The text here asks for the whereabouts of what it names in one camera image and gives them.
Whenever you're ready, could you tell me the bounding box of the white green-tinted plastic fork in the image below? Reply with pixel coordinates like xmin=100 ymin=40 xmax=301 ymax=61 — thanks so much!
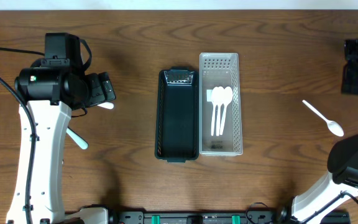
xmin=67 ymin=128 xmax=89 ymax=150

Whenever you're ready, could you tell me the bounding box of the dark green plastic basket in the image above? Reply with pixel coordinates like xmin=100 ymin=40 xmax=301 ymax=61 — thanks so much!
xmin=155 ymin=67 xmax=200 ymax=163

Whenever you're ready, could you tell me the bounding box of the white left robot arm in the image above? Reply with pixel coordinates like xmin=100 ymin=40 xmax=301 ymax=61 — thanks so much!
xmin=6 ymin=33 xmax=116 ymax=223

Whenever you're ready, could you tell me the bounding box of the white label sticker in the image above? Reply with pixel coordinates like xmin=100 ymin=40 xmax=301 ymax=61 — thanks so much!
xmin=206 ymin=90 xmax=213 ymax=102

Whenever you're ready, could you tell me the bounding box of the thick white plastic spoon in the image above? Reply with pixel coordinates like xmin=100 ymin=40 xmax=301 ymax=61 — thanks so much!
xmin=98 ymin=102 xmax=114 ymax=110

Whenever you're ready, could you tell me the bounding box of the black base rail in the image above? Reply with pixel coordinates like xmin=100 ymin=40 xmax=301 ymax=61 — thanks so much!
xmin=109 ymin=208 xmax=351 ymax=224

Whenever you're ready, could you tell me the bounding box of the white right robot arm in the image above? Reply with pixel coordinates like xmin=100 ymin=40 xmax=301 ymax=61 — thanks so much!
xmin=272 ymin=39 xmax=358 ymax=223

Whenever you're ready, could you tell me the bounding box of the clear plastic basket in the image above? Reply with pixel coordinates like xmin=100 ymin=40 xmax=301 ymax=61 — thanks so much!
xmin=199 ymin=52 xmax=243 ymax=156

